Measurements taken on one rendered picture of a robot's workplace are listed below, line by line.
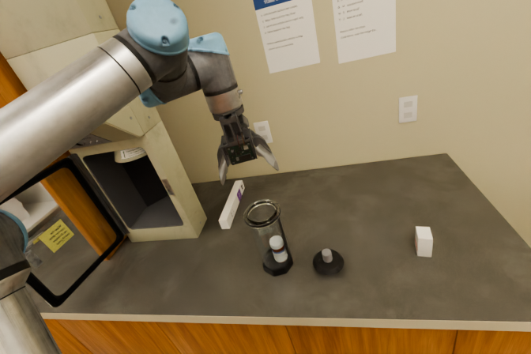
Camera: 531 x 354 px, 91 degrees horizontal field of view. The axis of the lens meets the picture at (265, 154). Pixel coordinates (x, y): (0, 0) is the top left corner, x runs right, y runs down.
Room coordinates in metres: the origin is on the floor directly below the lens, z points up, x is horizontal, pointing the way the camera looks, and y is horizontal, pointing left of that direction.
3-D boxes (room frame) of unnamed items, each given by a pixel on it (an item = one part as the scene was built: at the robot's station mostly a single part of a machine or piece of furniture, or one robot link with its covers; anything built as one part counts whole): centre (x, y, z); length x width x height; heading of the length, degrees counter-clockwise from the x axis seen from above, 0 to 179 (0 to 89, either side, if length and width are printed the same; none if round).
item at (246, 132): (0.56, 0.05, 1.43); 0.09 x 0.08 x 0.12; 179
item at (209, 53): (0.57, 0.06, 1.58); 0.09 x 0.08 x 0.11; 114
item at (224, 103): (0.57, 0.05, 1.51); 0.08 x 0.08 x 0.05
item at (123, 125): (0.80, 0.52, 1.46); 0.32 x 0.11 x 0.10; 74
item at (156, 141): (0.97, 0.47, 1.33); 0.32 x 0.25 x 0.77; 74
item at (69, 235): (0.74, 0.72, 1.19); 0.30 x 0.01 x 0.40; 154
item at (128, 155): (0.94, 0.46, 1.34); 0.18 x 0.18 x 0.05
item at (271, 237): (0.59, 0.05, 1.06); 0.11 x 0.11 x 0.21
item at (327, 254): (0.53, -0.10, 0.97); 0.09 x 0.09 x 0.07
